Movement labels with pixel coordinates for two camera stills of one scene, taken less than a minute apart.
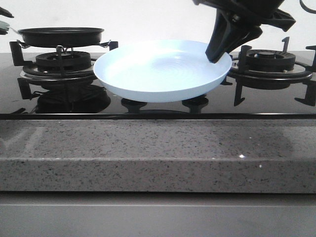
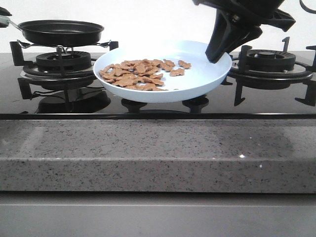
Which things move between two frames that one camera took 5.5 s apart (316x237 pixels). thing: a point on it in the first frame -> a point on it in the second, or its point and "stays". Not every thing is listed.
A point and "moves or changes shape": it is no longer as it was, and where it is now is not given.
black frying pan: (60, 37) moves or changes shape
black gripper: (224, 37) stays
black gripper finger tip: (4, 12) stays
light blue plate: (160, 71) stays
